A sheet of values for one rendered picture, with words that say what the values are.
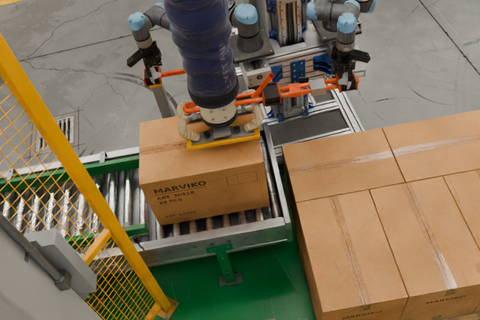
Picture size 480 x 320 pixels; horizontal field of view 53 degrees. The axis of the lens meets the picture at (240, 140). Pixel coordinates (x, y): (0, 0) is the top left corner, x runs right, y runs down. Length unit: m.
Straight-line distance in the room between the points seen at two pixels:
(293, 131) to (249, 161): 1.10
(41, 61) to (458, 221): 3.80
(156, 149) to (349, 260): 1.09
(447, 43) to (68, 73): 3.28
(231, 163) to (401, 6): 2.89
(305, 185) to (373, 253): 0.51
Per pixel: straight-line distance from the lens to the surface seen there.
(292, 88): 2.22
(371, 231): 2.55
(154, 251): 2.58
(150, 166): 2.37
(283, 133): 3.33
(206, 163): 2.31
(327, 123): 3.39
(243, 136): 2.21
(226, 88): 2.03
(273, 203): 2.61
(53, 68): 4.77
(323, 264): 2.45
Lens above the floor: 2.77
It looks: 50 degrees down
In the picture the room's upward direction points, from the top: 11 degrees counter-clockwise
